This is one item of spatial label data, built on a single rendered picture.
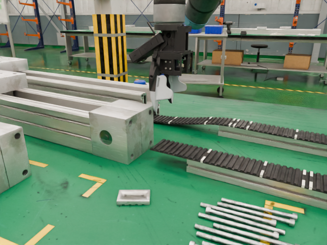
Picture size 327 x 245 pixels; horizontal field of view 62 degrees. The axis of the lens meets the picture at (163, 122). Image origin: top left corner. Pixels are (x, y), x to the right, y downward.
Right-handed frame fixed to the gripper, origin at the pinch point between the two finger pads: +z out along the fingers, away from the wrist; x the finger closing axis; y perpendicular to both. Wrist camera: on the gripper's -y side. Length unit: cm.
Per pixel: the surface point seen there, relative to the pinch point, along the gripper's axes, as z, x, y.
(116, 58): 30, 241, -202
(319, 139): 2.0, -1.2, 37.9
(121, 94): -2.5, -5.0, -9.2
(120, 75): 55, 250, -203
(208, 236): 4.7, -34.9, 26.0
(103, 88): -3.1, -4.7, -15.7
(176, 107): 5.3, 13.4, -1.9
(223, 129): 3.3, -2.0, 18.0
